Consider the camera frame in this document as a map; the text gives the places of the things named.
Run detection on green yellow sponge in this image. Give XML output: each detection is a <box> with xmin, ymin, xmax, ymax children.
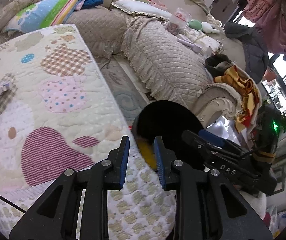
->
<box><xmin>136</xmin><ymin>139</ymin><xmax>157</xmax><ymax>171</ymax></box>

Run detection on black trash bin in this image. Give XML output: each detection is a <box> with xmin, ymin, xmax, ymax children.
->
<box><xmin>132</xmin><ymin>100</ymin><xmax>205</xmax><ymax>174</ymax></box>

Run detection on yellow red cloth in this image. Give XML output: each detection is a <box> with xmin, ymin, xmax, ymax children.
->
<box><xmin>214</xmin><ymin>65</ymin><xmax>262</xmax><ymax>134</ymax></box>

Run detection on beige quilted sofa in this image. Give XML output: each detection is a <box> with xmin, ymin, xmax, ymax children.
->
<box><xmin>67</xmin><ymin>7</ymin><xmax>241</xmax><ymax>119</ymax></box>

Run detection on purple hair brush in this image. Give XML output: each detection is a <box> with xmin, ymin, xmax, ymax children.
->
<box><xmin>177</xmin><ymin>34</ymin><xmax>202</xmax><ymax>53</ymax></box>

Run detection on black padded jacket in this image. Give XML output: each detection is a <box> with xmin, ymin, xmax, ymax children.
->
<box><xmin>224</xmin><ymin>22</ymin><xmax>269</xmax><ymax>83</ymax></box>

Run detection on patchwork quilted blanket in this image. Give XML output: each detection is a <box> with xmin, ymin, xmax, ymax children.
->
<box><xmin>0</xmin><ymin>23</ymin><xmax>177</xmax><ymax>240</ymax></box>

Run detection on green white plush toy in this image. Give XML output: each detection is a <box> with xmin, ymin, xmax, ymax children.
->
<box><xmin>187</xmin><ymin>19</ymin><xmax>219</xmax><ymax>34</ymax></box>

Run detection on clear candy jar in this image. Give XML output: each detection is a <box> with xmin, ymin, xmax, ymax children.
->
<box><xmin>165</xmin><ymin>8</ymin><xmax>191</xmax><ymax>36</ymax></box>

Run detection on pink hanging clothes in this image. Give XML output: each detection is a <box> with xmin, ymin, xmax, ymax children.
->
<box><xmin>243</xmin><ymin>0</ymin><xmax>286</xmax><ymax>55</ymax></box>

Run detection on white ruffled cushion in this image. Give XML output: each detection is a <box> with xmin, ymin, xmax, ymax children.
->
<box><xmin>111</xmin><ymin>0</ymin><xmax>172</xmax><ymax>21</ymax></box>

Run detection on striped colourful pillow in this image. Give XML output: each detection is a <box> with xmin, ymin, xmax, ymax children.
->
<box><xmin>2</xmin><ymin>0</ymin><xmax>82</xmax><ymax>33</ymax></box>

